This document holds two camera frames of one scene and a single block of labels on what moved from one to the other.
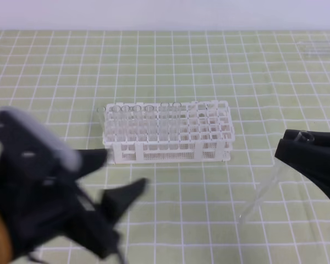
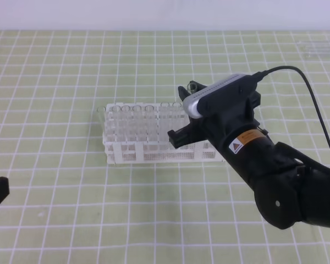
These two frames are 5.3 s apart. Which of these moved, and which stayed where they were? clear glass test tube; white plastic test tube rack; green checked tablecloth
Moved: clear glass test tube
Stayed: white plastic test tube rack; green checked tablecloth
